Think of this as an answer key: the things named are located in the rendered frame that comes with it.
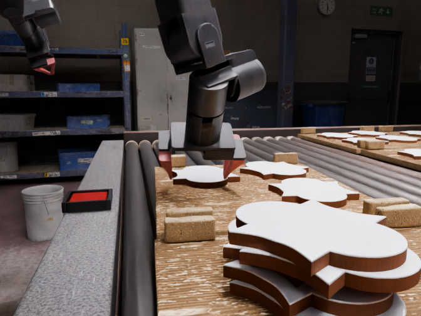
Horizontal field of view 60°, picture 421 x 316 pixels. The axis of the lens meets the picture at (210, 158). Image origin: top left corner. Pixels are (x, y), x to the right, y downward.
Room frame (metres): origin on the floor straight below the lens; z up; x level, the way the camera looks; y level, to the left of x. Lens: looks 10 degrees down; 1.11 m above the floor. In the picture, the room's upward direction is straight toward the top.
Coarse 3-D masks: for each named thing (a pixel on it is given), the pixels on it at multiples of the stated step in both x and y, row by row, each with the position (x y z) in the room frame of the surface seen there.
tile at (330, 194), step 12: (288, 180) 0.65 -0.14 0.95; (300, 180) 0.65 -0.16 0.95; (312, 180) 0.65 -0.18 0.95; (276, 192) 0.60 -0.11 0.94; (288, 192) 0.56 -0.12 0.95; (300, 192) 0.56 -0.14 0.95; (312, 192) 0.56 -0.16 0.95; (324, 192) 0.56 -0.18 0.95; (336, 192) 0.56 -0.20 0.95; (348, 192) 0.56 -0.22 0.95; (324, 204) 0.52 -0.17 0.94; (336, 204) 0.52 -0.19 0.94
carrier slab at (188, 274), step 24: (216, 240) 0.40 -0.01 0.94; (408, 240) 0.40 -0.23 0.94; (168, 264) 0.34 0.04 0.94; (192, 264) 0.34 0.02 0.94; (216, 264) 0.34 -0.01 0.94; (168, 288) 0.30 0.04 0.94; (192, 288) 0.30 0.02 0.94; (216, 288) 0.30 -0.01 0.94; (168, 312) 0.26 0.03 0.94; (192, 312) 0.26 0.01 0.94; (216, 312) 0.26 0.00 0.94; (240, 312) 0.26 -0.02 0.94; (264, 312) 0.26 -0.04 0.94; (408, 312) 0.26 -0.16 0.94
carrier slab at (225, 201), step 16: (160, 176) 0.73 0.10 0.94; (240, 176) 0.73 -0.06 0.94; (256, 176) 0.73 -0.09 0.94; (320, 176) 0.73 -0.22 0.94; (160, 192) 0.61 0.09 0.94; (176, 192) 0.61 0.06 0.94; (192, 192) 0.61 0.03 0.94; (208, 192) 0.61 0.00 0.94; (224, 192) 0.61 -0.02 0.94; (240, 192) 0.61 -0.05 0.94; (256, 192) 0.61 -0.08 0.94; (272, 192) 0.61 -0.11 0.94; (160, 208) 0.52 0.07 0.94; (176, 208) 0.52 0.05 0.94; (224, 208) 0.52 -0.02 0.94; (336, 208) 0.52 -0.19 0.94; (352, 208) 0.52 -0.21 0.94; (160, 224) 0.45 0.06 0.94; (224, 224) 0.45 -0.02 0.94
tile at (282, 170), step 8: (240, 168) 0.76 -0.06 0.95; (248, 168) 0.75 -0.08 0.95; (256, 168) 0.75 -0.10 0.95; (264, 168) 0.75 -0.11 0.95; (272, 168) 0.75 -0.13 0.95; (280, 168) 0.75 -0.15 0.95; (288, 168) 0.75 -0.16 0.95; (296, 168) 0.75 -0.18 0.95; (304, 168) 0.76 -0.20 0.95; (264, 176) 0.70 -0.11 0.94; (272, 176) 0.71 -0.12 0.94; (280, 176) 0.70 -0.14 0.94; (288, 176) 0.69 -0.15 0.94; (296, 176) 0.70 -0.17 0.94; (304, 176) 0.71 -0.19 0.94
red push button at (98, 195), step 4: (88, 192) 0.63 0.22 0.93; (92, 192) 0.63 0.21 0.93; (96, 192) 0.63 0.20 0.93; (100, 192) 0.63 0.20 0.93; (104, 192) 0.63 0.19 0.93; (72, 196) 0.61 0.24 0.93; (76, 196) 0.61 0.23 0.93; (80, 196) 0.61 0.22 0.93; (84, 196) 0.61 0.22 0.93; (88, 196) 0.61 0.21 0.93; (92, 196) 0.61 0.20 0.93; (96, 196) 0.61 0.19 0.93; (100, 196) 0.61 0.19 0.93; (104, 196) 0.61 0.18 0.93; (72, 200) 0.59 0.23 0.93; (76, 200) 0.59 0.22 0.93; (80, 200) 0.59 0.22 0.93; (84, 200) 0.59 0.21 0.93; (88, 200) 0.59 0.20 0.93
